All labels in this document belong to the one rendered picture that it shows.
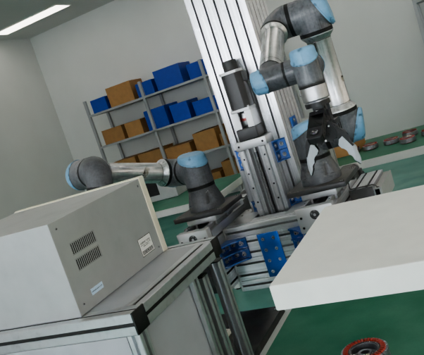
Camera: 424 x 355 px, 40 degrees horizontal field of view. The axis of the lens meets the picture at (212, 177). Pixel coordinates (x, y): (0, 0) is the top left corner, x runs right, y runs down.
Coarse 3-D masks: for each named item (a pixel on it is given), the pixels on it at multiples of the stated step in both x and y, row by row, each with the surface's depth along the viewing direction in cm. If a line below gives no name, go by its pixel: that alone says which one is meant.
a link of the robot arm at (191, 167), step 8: (192, 152) 241; (200, 152) 237; (184, 160) 234; (192, 160) 233; (200, 160) 234; (176, 168) 240; (184, 168) 235; (192, 168) 233; (200, 168) 233; (208, 168) 237; (176, 176) 240; (184, 176) 236; (192, 176) 234; (200, 176) 234; (208, 176) 236; (184, 184) 242; (192, 184) 234; (200, 184) 234
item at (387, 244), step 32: (416, 192) 94; (320, 224) 94; (352, 224) 89; (384, 224) 84; (416, 224) 79; (320, 256) 79; (352, 256) 75; (384, 256) 71; (416, 256) 68; (288, 288) 73; (320, 288) 71; (352, 288) 70; (384, 288) 68; (416, 288) 67
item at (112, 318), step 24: (216, 240) 149; (168, 264) 138; (192, 264) 135; (120, 288) 131; (144, 288) 125; (168, 288) 124; (96, 312) 119; (120, 312) 114; (144, 312) 115; (0, 336) 126; (24, 336) 123; (48, 336) 121; (72, 336) 118; (96, 336) 115; (120, 336) 113
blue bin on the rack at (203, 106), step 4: (208, 96) 806; (200, 100) 812; (204, 100) 810; (208, 100) 807; (192, 104) 819; (196, 104) 817; (200, 104) 814; (204, 104) 811; (208, 104) 809; (216, 104) 804; (196, 108) 818; (200, 108) 816; (204, 108) 813; (208, 108) 810; (212, 108) 808; (196, 112) 820; (200, 112) 817; (204, 112) 814
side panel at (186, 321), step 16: (192, 288) 134; (176, 304) 128; (192, 304) 134; (160, 320) 121; (176, 320) 126; (192, 320) 132; (208, 320) 137; (144, 336) 113; (160, 336) 120; (176, 336) 125; (192, 336) 131; (208, 336) 136; (144, 352) 112; (160, 352) 118; (176, 352) 123; (192, 352) 129; (208, 352) 135
